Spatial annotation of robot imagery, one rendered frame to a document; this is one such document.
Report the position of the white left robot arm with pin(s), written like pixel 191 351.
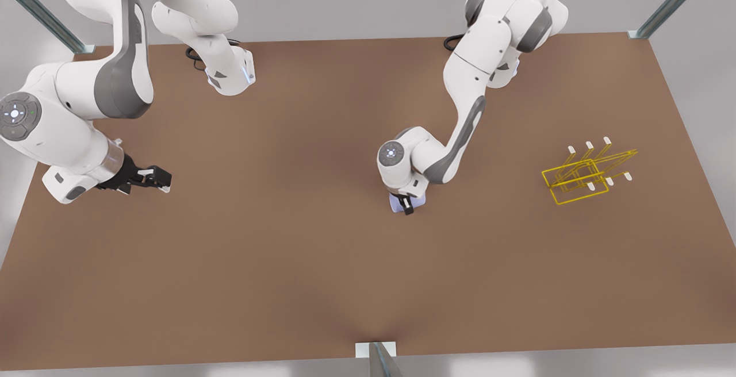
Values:
pixel 489 49

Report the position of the pale lavender cup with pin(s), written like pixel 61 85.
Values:
pixel 418 202

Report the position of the silver frame post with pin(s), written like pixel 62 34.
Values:
pixel 376 360
pixel 40 12
pixel 673 0

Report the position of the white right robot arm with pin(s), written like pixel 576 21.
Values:
pixel 69 107

